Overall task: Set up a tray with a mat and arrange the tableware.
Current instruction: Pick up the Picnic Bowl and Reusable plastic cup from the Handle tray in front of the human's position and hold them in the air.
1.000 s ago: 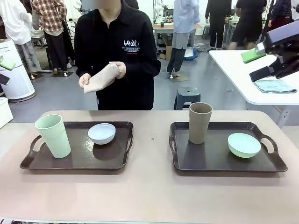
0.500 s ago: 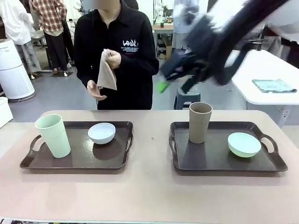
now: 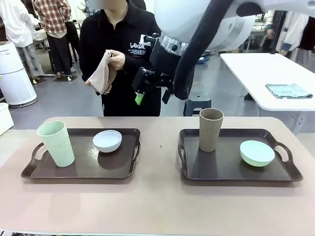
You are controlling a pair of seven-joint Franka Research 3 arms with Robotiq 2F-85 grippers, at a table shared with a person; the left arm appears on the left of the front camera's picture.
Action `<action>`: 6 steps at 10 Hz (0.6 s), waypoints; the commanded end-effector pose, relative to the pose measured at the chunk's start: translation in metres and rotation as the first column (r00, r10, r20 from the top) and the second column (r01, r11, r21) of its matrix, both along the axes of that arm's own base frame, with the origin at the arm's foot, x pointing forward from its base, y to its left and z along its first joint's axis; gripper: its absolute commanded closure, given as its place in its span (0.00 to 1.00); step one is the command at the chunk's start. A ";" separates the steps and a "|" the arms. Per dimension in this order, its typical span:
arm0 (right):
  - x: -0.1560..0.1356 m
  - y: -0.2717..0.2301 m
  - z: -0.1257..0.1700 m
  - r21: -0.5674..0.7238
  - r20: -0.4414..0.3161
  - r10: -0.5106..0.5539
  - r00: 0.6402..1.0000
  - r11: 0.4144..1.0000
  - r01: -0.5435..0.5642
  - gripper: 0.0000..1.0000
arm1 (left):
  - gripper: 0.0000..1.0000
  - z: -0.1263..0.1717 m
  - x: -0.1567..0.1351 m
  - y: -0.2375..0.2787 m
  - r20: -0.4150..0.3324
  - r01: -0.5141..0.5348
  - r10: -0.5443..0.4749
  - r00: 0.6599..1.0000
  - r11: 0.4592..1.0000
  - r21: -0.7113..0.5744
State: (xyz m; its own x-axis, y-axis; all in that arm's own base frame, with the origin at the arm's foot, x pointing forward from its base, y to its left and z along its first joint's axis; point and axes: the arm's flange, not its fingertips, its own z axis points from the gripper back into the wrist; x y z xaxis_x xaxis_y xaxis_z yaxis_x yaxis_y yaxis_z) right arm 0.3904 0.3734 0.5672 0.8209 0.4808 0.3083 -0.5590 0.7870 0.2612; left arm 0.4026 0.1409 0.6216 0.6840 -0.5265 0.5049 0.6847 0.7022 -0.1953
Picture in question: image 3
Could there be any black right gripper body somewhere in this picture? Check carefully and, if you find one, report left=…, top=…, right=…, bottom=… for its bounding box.
left=149, top=40, right=182, bottom=86

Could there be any beige cloth mat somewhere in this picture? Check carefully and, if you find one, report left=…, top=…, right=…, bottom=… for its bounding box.
left=87, top=50, right=116, bottom=95

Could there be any white plastic bowl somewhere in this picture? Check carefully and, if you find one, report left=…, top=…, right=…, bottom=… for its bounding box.
left=92, top=130, right=123, bottom=153

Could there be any light green plastic cup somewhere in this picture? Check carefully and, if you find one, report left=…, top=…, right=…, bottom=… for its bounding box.
left=36, top=120, right=76, bottom=168

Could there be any blue-grey cloth mat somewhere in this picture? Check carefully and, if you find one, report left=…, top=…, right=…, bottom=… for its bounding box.
left=265, top=83, right=314, bottom=99

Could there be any person's left forearm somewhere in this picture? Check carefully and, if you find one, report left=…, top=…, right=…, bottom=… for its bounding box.
left=123, top=49, right=155, bottom=74

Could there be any person's right forearm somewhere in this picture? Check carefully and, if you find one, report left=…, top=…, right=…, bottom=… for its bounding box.
left=79, top=41, right=104, bottom=84

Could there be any person's left hand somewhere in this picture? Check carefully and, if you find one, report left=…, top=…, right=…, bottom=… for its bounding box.
left=108, top=52, right=126, bottom=71

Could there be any grey plastic stool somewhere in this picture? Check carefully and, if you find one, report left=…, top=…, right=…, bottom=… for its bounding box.
left=183, top=92, right=212, bottom=117

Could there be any blue round floor object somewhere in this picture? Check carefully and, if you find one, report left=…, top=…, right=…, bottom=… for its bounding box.
left=197, top=52, right=214, bottom=65

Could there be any brown plastic cup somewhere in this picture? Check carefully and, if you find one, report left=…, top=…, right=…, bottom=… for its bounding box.
left=198, top=108, right=224, bottom=152

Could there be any person in black shirt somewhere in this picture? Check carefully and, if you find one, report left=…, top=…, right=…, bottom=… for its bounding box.
left=79, top=0, right=162, bottom=118

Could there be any white background table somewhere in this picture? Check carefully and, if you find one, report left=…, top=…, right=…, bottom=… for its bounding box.
left=220, top=53, right=315, bottom=136

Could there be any mint green plastic bowl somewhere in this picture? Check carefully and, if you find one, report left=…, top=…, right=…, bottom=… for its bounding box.
left=240, top=140, right=276, bottom=168

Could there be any bystander in red plaid shirt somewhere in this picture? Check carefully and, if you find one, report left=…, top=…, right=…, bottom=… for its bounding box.
left=33, top=0, right=80, bottom=81

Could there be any white air purifier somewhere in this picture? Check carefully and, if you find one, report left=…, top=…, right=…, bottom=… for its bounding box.
left=0, top=41, right=39, bottom=106

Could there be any bystander in white blue jacket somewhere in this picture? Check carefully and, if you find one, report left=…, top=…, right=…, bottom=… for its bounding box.
left=265, top=9, right=315, bottom=64

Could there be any bystander in white coat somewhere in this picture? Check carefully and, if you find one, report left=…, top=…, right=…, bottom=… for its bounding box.
left=0, top=0, right=44, bottom=79

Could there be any white box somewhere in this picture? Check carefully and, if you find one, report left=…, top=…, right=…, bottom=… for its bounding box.
left=0, top=102, right=15, bottom=136

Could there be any black right arm cable sleeve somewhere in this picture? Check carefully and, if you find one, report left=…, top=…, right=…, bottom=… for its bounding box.
left=173, top=0, right=234, bottom=100

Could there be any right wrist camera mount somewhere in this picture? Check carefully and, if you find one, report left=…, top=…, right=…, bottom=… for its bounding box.
left=139, top=32, right=161, bottom=51

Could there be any dark brown handled tray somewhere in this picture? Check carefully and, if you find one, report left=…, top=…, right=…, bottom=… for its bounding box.
left=177, top=128, right=304, bottom=182
left=21, top=128, right=141, bottom=184

